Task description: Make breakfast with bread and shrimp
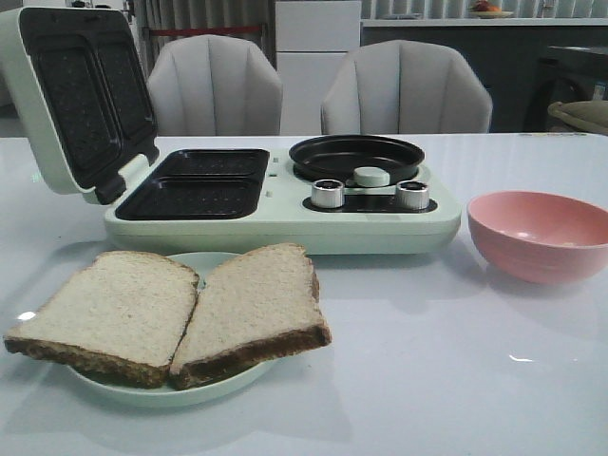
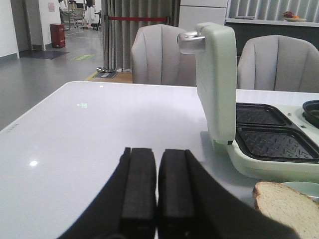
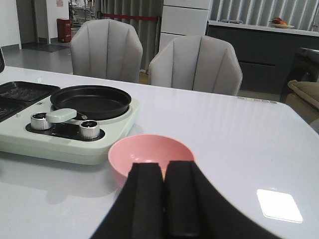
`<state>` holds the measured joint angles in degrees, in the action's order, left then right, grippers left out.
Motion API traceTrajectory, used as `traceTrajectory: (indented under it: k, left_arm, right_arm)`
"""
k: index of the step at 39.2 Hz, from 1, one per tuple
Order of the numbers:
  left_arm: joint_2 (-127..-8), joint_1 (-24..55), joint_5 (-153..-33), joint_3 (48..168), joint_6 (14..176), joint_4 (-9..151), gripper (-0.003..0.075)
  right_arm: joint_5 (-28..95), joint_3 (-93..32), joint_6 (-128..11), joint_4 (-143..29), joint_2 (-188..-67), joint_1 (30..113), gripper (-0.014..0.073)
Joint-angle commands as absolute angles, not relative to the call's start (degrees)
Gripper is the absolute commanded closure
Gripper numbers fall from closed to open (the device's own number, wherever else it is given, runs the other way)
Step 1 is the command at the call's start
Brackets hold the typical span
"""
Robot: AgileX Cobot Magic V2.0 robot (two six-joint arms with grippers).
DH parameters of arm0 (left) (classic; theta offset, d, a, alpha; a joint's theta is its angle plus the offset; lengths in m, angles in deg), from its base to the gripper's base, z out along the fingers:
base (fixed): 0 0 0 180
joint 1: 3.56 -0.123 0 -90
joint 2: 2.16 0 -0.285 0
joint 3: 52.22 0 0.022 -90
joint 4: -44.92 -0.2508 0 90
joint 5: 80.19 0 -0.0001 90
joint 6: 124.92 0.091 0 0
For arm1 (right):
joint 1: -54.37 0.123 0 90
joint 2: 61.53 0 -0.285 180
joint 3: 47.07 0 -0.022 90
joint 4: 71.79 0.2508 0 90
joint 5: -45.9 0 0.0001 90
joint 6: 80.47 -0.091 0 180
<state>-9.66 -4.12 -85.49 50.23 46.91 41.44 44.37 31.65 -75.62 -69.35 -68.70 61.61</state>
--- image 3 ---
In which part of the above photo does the grey upholstered chair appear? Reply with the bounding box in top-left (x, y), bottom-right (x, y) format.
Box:
top-left (71, 19), bottom-right (143, 83)
top-left (149, 35), bottom-right (243, 96)

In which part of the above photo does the red trash bin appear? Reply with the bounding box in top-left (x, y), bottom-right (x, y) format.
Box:
top-left (57, 18), bottom-right (72, 42)

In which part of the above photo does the beige sofa cushion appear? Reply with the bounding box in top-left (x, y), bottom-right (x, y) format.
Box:
top-left (286, 80), bottom-right (319, 111)

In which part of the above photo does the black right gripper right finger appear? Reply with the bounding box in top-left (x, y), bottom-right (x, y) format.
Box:
top-left (164, 161), bottom-right (269, 239)

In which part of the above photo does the black round frying pan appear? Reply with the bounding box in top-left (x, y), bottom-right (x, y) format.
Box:
top-left (50, 85), bottom-right (132, 120)

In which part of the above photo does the left grey upholstered chair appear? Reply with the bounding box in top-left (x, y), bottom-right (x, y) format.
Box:
top-left (71, 19), bottom-right (143, 83)

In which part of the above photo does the right silver control knob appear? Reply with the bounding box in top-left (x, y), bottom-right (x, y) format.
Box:
top-left (79, 120), bottom-right (100, 139)

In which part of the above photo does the pink bowl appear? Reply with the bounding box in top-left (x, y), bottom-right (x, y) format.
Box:
top-left (108, 134), bottom-right (195, 188)

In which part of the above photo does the left silver control knob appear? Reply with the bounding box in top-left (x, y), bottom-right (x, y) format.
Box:
top-left (30, 112), bottom-right (52, 130)

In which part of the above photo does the mint green breakfast maker base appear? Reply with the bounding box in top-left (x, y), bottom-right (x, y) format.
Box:
top-left (0, 81), bottom-right (139, 165)

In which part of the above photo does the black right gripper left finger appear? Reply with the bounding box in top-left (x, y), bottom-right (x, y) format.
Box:
top-left (95, 163), bottom-right (164, 239)

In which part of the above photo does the red barrier belt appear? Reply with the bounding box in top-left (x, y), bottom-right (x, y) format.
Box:
top-left (101, 13), bottom-right (158, 22)

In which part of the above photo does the fruit plate on counter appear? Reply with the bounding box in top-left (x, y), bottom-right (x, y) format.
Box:
top-left (270, 17), bottom-right (294, 29)

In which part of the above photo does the silver control knob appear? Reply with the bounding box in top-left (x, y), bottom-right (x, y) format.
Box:
top-left (30, 112), bottom-right (52, 130)
top-left (79, 120), bottom-right (100, 139)

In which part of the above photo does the right grey upholstered chair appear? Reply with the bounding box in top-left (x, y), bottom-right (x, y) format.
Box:
top-left (149, 35), bottom-right (243, 96)

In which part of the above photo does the white refrigerator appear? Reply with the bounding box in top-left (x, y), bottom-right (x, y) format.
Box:
top-left (159, 0), bottom-right (212, 50)

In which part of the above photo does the dark grey counter cabinet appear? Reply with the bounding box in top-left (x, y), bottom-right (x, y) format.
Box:
top-left (206, 21), bottom-right (319, 94)

